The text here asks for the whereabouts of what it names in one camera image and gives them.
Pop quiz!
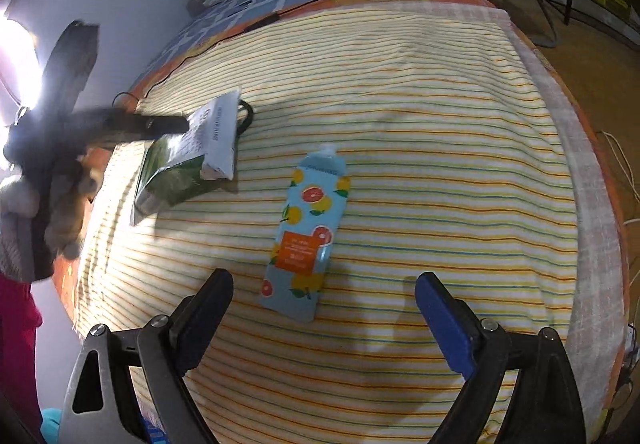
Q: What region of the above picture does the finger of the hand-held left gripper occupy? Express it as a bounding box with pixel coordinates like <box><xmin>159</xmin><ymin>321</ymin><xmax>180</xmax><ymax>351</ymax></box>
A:
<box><xmin>70</xmin><ymin>107</ymin><xmax>191</xmax><ymax>146</ymax></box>

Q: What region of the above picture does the blue citrus print pouch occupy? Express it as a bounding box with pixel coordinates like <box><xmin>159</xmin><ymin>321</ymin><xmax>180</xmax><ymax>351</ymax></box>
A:
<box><xmin>258</xmin><ymin>144</ymin><xmax>352</xmax><ymax>324</ymax></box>

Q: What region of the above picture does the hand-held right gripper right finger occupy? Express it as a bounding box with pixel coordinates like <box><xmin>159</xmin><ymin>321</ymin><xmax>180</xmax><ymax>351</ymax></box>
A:
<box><xmin>415</xmin><ymin>271</ymin><xmax>587</xmax><ymax>444</ymax></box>

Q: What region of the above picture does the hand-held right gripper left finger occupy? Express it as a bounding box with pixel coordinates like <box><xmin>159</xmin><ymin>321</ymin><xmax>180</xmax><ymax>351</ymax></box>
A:
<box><xmin>59</xmin><ymin>268</ymin><xmax>235</xmax><ymax>444</ymax></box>

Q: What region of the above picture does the person's left hand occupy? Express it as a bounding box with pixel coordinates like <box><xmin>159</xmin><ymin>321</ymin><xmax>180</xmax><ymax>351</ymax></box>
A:
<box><xmin>29</xmin><ymin>153</ymin><xmax>106</xmax><ymax>282</ymax></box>

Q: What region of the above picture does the person's left forearm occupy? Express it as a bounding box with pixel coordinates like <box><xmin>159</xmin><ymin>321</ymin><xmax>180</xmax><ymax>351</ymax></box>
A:
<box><xmin>0</xmin><ymin>174</ymin><xmax>39</xmax><ymax>284</ymax></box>

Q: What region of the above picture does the person's pink clothing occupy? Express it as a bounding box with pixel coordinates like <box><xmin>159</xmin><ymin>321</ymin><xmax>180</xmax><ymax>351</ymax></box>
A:
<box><xmin>0</xmin><ymin>274</ymin><xmax>45</xmax><ymax>430</ymax></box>

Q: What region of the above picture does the bright lamp on tripod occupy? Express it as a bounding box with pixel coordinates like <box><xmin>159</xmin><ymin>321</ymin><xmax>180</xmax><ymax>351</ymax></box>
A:
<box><xmin>0</xmin><ymin>14</ymin><xmax>45</xmax><ymax>111</ymax></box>

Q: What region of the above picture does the green and white carton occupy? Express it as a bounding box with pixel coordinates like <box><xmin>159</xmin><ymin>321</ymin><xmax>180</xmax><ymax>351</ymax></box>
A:
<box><xmin>131</xmin><ymin>87</ymin><xmax>244</xmax><ymax>228</ymax></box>

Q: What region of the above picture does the yellow striped blanket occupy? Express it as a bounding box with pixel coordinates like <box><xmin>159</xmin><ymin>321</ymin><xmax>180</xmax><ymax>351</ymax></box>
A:
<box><xmin>72</xmin><ymin>0</ymin><xmax>626</xmax><ymax>444</ymax></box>

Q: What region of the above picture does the white floor cable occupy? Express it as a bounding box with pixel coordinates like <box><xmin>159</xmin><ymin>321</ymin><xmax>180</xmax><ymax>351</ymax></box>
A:
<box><xmin>602</xmin><ymin>129</ymin><xmax>640</xmax><ymax>226</ymax></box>

